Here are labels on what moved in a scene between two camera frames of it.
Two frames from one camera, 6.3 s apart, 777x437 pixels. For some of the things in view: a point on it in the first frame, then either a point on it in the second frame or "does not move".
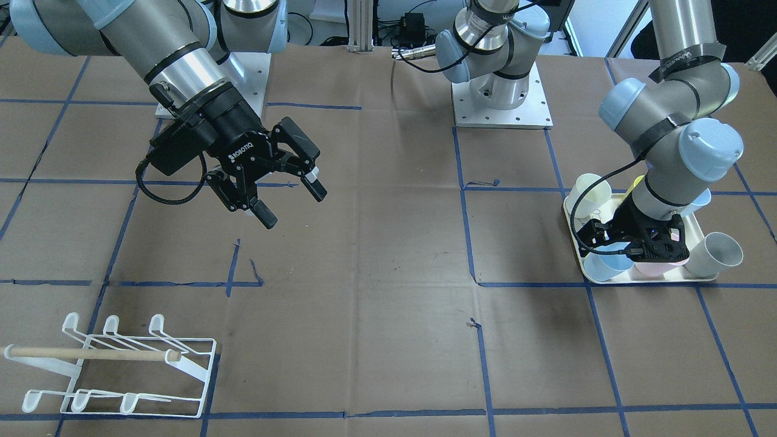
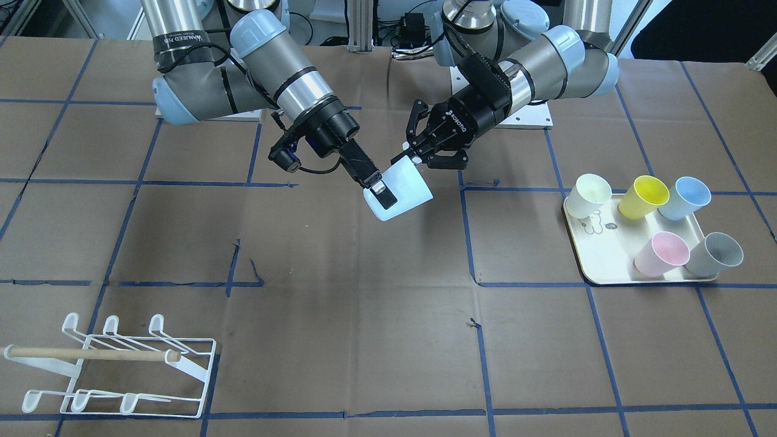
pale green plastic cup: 598,194 does not move
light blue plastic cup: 601,267 → 408,184
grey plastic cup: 708,258 does not move
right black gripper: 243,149 → 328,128
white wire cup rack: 147,376 does not move
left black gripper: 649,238 → 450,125
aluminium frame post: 360,23 does not move
